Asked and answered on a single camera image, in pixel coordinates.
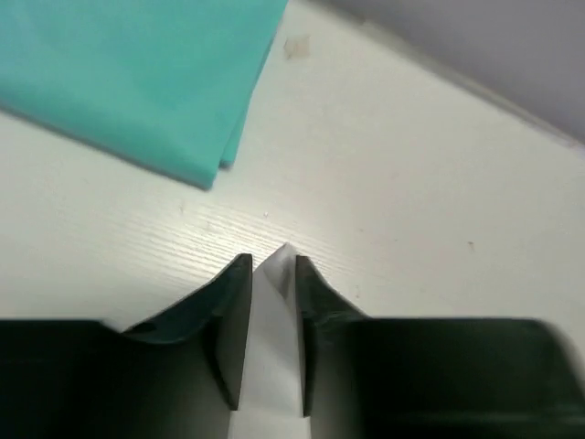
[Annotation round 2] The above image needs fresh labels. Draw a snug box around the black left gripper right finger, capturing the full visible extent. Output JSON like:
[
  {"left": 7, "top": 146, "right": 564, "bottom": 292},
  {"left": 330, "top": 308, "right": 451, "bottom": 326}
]
[{"left": 294, "top": 255, "right": 366, "bottom": 417}]

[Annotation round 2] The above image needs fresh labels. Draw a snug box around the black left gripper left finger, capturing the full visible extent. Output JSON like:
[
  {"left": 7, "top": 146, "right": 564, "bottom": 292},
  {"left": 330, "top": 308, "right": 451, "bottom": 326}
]
[{"left": 124, "top": 253, "right": 252, "bottom": 410}]

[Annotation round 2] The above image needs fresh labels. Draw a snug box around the white t shirt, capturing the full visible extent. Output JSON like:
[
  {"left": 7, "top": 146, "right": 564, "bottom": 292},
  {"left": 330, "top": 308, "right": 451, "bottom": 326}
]
[{"left": 229, "top": 243, "right": 311, "bottom": 439}]

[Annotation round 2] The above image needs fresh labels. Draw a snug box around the folded teal t shirt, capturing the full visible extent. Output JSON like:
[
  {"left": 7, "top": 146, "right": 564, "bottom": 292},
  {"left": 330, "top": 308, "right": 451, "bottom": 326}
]
[{"left": 1, "top": 1, "right": 286, "bottom": 189}]

